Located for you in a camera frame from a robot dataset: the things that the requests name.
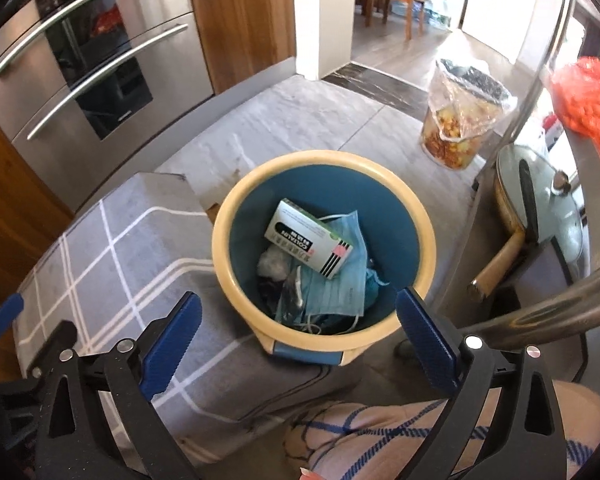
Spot blue bin with beige rim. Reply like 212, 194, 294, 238
211, 150, 437, 367

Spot plaid pajama pants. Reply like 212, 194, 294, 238
285, 380, 600, 480

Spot wide wooden cabinet door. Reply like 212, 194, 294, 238
0, 92, 76, 376

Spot clear plastic bag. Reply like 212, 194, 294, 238
257, 247, 293, 281

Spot plastic bag of food scraps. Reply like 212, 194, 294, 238
420, 58, 518, 170

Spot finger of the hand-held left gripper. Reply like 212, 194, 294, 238
27, 319, 78, 386
0, 292, 25, 343

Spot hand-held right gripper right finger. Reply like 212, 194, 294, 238
396, 286, 567, 480

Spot green lidded frying pan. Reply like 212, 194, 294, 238
467, 144, 588, 302

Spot grey checked floor mat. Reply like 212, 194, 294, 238
12, 172, 361, 466

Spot red mesh bag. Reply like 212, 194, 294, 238
550, 57, 600, 143

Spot steel kitchen rack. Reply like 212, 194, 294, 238
430, 0, 600, 391

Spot white green cardboard box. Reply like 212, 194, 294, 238
264, 199, 355, 280

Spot narrow wooden cabinet door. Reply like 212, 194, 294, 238
184, 0, 297, 95

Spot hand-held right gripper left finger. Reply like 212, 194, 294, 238
34, 290, 203, 480

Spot stainless steel built-in oven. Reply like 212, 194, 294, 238
0, 0, 216, 211

